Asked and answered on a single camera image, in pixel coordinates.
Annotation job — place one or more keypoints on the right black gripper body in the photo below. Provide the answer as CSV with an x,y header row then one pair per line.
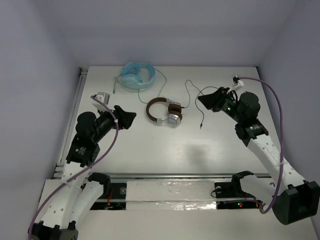
x,y
224,99

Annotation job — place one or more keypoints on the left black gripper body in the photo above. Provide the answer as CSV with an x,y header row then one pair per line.
x,y
119,117

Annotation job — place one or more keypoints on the brown silver headphones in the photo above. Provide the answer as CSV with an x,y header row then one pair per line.
x,y
162,110

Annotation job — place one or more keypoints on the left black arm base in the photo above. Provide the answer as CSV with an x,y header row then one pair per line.
x,y
113,195

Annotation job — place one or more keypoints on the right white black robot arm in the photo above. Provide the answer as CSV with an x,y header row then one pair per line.
x,y
292,198

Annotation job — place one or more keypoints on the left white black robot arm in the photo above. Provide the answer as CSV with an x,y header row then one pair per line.
x,y
79,189

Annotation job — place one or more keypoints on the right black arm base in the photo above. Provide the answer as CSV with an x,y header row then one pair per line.
x,y
230,195

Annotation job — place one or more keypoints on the light blue headphones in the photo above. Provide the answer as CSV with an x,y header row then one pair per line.
x,y
131,76

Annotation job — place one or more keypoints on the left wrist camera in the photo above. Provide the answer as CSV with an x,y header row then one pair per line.
x,y
102,97

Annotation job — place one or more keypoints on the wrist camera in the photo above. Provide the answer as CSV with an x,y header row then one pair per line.
x,y
237,84
102,97

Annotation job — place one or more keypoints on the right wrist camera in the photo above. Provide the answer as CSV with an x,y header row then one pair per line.
x,y
237,84

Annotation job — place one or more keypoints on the aluminium front rail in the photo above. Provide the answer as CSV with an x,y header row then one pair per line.
x,y
171,176

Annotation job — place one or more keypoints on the aluminium rail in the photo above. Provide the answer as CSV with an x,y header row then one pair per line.
x,y
83,72
171,176

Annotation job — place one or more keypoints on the aluminium left side rail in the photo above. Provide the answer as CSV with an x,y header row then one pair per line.
x,y
83,72

